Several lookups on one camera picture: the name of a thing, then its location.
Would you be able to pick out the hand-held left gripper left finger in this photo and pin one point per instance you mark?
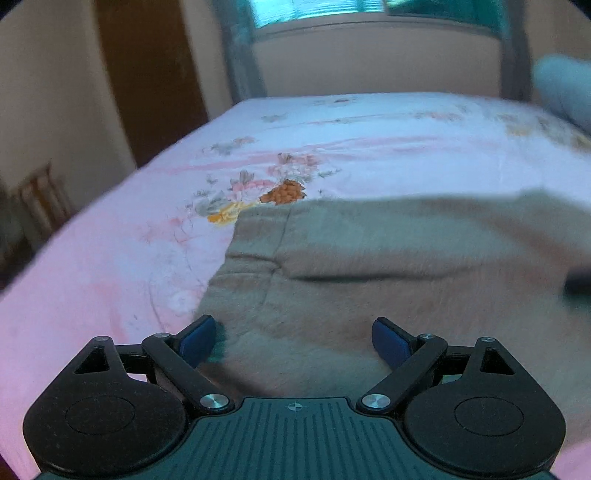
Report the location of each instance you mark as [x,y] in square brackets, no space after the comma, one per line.
[197,340]

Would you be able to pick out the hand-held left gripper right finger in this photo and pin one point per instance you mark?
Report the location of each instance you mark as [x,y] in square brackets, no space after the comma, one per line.
[390,342]

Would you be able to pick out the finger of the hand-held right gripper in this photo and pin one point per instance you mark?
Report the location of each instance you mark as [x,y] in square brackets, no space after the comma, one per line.
[580,283]

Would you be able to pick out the grey pants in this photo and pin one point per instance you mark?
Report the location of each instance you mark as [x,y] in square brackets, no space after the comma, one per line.
[392,258]

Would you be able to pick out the bed with pink floral sheet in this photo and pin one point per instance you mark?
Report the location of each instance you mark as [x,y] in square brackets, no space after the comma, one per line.
[138,240]

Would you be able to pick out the light blue pillow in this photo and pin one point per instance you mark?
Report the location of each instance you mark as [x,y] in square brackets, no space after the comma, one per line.
[565,87]

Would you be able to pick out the wooden chair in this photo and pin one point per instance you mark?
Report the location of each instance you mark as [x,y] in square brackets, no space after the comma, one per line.
[44,203]

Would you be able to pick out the grey curtain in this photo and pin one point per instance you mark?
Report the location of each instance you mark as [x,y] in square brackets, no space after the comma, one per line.
[516,50]
[240,50]

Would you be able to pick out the brown wooden door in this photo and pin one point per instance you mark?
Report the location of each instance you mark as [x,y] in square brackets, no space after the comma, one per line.
[147,78]

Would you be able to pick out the window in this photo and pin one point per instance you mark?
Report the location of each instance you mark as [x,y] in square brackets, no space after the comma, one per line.
[369,11]

